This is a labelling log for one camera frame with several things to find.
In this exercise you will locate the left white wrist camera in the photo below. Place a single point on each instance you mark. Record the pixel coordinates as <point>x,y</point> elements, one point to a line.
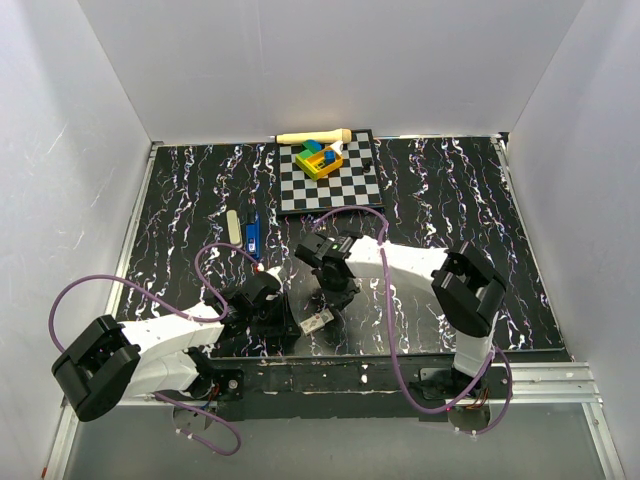
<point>272,277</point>

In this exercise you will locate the black white checkerboard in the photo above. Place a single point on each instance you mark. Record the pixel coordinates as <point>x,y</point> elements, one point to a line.
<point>347,186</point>

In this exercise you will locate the blue block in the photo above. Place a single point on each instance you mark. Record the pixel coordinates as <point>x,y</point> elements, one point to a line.
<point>329,156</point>

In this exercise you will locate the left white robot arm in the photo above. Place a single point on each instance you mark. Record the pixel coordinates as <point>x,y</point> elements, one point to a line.
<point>113,360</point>

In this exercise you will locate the blue stapler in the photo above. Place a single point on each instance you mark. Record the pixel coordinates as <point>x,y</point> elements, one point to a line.
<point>252,235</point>

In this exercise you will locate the cream toy microphone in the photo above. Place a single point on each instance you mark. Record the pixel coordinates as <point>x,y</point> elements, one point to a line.
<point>324,137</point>

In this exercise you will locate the staple box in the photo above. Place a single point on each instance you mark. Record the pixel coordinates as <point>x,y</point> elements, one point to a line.
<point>316,322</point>

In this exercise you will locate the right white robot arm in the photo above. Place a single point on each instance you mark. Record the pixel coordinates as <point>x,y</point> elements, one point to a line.
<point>469,290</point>

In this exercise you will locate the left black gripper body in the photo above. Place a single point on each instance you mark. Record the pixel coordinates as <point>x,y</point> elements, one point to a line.
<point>267,319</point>

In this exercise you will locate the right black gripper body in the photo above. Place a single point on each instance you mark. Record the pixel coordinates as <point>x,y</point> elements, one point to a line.
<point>344,289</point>

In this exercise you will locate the grey beige stapler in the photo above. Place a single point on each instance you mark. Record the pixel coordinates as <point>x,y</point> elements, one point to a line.
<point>234,228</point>

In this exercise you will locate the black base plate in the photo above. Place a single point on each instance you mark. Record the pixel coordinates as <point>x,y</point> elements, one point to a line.
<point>326,387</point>

